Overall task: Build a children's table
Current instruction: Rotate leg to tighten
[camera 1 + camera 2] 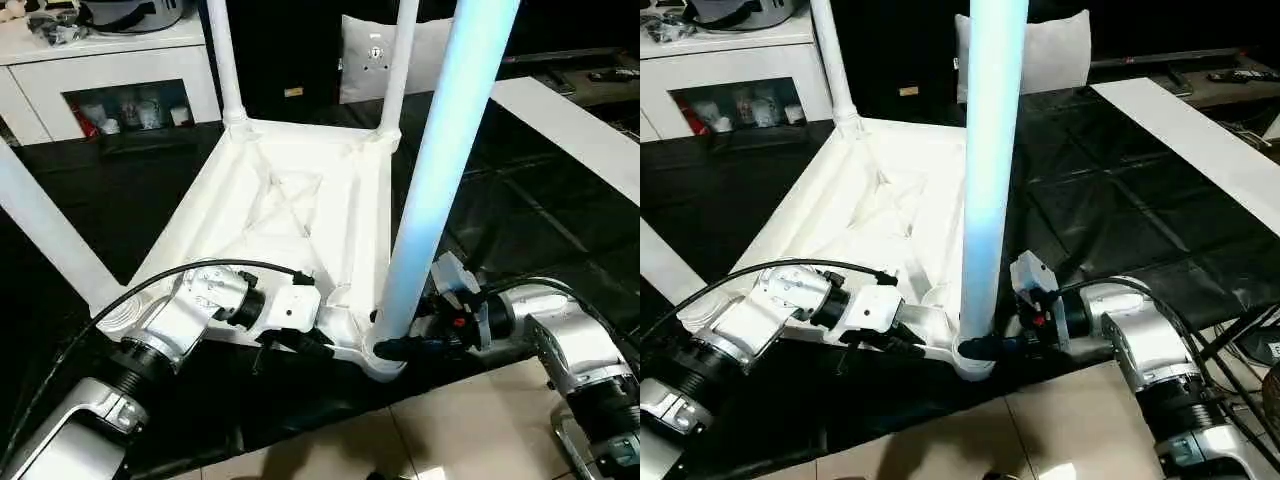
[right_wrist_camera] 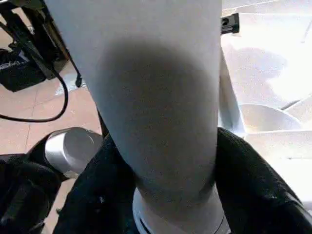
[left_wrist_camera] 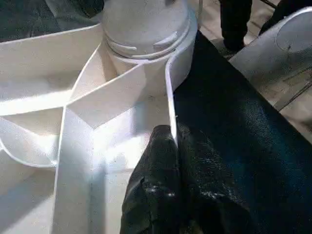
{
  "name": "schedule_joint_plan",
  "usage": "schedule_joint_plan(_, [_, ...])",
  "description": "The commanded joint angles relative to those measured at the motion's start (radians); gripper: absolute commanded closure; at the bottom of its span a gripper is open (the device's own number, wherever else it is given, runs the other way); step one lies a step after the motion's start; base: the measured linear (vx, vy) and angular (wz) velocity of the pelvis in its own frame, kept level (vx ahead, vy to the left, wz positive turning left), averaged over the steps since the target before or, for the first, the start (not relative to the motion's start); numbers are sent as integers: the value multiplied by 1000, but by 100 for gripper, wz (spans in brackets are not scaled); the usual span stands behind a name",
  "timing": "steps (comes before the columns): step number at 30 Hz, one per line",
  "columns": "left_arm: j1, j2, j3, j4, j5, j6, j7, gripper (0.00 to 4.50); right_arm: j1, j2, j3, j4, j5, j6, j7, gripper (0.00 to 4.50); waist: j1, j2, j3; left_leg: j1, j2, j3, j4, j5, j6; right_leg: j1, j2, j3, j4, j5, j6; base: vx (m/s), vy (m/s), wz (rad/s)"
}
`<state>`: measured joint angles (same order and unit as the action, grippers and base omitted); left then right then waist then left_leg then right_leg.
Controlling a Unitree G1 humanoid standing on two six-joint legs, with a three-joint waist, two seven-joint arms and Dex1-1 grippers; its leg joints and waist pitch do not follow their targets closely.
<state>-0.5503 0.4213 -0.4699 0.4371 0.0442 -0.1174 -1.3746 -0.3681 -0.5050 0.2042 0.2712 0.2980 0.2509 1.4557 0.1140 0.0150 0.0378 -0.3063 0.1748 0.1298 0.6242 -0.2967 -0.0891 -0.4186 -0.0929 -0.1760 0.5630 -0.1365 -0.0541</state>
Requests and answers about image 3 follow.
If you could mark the white plastic table leg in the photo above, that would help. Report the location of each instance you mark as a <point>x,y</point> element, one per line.
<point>146,22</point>

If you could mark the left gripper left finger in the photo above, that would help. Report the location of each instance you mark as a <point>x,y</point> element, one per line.
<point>156,185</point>

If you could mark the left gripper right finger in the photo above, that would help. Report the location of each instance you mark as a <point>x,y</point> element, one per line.
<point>209,195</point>

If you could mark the white plastic table top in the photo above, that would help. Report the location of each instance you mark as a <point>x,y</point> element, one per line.
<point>73,109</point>

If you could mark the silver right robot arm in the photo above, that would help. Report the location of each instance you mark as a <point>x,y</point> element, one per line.
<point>280,48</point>

